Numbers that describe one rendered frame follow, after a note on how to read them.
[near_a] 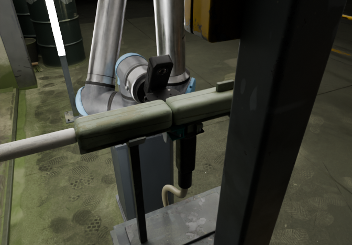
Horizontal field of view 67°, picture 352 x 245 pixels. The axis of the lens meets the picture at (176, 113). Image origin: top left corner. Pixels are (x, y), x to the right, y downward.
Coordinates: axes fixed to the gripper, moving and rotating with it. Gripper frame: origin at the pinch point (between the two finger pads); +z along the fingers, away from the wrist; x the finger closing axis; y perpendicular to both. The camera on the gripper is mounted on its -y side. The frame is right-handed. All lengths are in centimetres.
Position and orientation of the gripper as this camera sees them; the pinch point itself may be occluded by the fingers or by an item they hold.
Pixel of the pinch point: (187, 125)
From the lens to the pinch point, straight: 48.4
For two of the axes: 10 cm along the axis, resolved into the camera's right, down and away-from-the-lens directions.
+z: 4.2, 4.8, -7.7
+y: 0.0, 8.5, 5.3
